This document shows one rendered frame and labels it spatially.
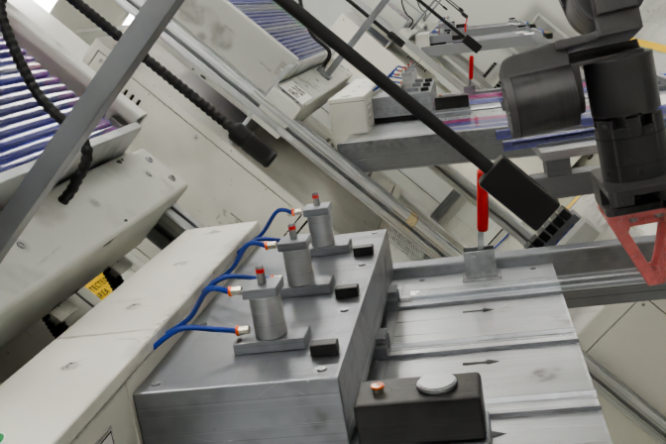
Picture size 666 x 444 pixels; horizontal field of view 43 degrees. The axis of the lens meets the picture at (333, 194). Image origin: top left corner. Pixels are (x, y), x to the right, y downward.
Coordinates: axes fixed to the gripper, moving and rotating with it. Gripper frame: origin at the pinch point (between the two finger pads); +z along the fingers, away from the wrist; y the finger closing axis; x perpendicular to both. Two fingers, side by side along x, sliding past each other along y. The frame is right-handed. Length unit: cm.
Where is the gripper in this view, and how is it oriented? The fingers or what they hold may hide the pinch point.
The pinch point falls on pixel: (652, 273)
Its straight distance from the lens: 80.2
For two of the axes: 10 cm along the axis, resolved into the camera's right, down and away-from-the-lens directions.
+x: 9.6, -1.9, -1.9
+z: 2.3, 9.6, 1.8
